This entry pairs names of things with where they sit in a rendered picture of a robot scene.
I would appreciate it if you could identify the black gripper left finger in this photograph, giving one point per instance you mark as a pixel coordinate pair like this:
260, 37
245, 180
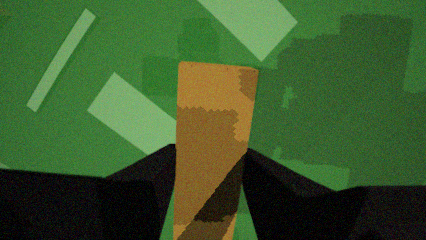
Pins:
130, 204

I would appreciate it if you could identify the orange-brown bar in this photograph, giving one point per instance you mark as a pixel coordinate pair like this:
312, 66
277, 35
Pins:
215, 105

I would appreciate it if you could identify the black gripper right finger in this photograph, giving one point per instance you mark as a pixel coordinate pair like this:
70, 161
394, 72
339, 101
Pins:
285, 205

